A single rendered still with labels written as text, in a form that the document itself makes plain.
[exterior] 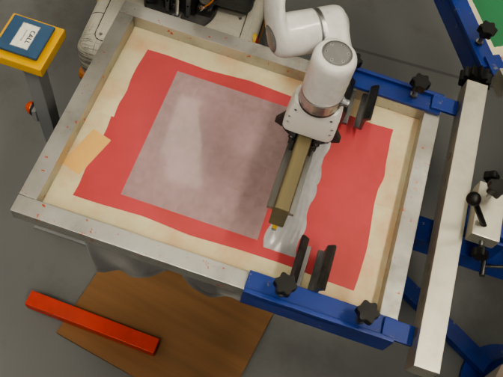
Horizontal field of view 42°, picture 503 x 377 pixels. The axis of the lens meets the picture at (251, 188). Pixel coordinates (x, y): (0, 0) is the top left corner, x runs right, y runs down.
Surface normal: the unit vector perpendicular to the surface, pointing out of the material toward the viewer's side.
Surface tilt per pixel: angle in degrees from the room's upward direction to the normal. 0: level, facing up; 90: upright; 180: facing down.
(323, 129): 92
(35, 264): 0
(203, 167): 0
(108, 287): 0
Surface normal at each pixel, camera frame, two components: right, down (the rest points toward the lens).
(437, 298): 0.12, -0.44
